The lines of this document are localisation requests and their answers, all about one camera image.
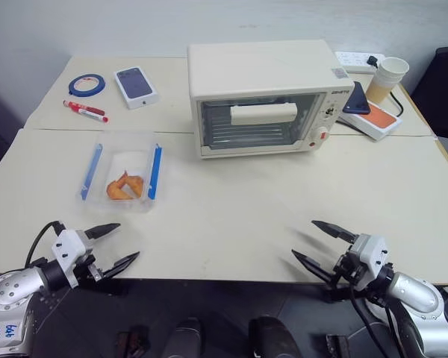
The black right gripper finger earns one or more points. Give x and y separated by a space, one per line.
336 231
315 266

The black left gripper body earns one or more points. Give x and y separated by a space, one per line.
86 271

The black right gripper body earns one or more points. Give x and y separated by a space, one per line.
346 274

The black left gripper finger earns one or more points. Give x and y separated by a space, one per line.
102 230
121 265

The small dark red object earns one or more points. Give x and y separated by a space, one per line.
313 144

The clear plastic container blue clips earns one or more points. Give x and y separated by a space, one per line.
127 139

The cream toaster oven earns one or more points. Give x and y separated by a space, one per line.
261 65

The orange fried chicken wing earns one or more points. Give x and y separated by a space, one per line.
121 186

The blue container latch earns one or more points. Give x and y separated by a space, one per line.
91 169
155 171

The small brown block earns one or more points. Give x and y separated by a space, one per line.
337 347

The dark rounded shape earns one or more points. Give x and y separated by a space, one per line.
272 337
186 337

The white box orange print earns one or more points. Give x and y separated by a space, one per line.
381 121

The red marker pen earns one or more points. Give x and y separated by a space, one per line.
86 110

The dark blue smartphone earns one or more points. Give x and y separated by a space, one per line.
357 100

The white phone box dark print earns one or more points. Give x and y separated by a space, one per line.
136 85

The blue tape roll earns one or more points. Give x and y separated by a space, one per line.
74 84

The stacked paper cups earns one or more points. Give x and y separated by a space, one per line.
386 80

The white power strip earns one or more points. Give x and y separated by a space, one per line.
352 61

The black power plug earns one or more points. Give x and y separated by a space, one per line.
373 61

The black chair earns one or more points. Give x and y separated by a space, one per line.
442 93

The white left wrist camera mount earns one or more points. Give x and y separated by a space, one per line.
69 248

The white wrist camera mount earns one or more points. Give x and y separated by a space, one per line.
371 251
69 248

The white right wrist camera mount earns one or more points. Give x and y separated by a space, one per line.
371 251

